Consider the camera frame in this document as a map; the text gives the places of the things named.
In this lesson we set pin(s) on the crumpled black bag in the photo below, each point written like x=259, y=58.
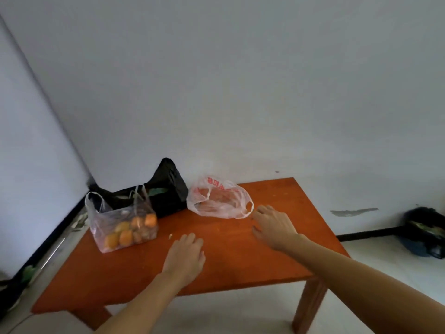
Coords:
x=8, y=299

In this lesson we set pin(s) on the green plastic scrap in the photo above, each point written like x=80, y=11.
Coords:
x=28, y=274

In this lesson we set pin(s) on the person's left hand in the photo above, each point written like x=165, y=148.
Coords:
x=184, y=260

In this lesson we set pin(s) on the person's right hand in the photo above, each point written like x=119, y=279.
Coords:
x=276, y=229

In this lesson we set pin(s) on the thin clear plastic bag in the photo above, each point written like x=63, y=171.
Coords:
x=111, y=219

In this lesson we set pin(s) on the green cabbage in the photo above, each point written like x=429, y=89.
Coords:
x=156, y=191

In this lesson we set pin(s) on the thin metal rod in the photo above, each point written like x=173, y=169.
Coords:
x=53, y=253

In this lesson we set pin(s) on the black plastic bag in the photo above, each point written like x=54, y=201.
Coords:
x=170, y=180

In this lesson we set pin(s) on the blue bin with black liner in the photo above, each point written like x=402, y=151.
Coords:
x=424, y=233

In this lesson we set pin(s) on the clear red-printed plastic bag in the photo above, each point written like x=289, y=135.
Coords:
x=219, y=201

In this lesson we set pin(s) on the bunch of oranges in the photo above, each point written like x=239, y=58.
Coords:
x=125, y=238

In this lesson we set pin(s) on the person's left forearm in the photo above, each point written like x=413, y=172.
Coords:
x=139, y=309

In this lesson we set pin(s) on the orange wooden table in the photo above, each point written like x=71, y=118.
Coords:
x=236, y=253

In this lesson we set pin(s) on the person's right forearm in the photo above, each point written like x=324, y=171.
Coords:
x=365, y=285

